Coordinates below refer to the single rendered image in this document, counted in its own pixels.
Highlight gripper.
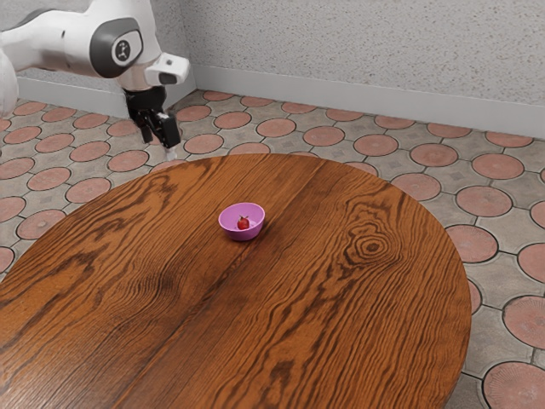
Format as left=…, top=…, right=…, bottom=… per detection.
left=124, top=85, right=181, bottom=160

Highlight pink bowl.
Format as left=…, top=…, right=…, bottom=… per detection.
left=218, top=202, right=267, bottom=243

